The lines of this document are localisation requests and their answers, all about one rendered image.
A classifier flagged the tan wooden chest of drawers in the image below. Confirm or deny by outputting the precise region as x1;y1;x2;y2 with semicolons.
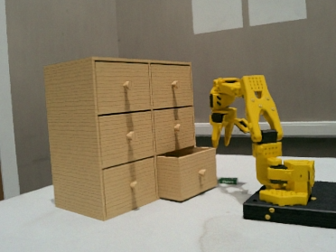
43;57;196;221

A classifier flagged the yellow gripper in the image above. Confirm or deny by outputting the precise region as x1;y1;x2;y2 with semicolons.
210;107;249;149

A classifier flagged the tan cardboard drawer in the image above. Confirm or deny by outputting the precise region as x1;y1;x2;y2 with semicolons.
98;111;154;165
102;157;156;218
156;146;218;201
153;107;194;153
95;62;151;112
150;64;191;107

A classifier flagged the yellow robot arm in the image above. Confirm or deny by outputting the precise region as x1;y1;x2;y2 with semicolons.
210;76;312;206

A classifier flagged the white eraser with green sleeve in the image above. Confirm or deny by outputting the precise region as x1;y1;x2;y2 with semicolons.
218;177;238;184

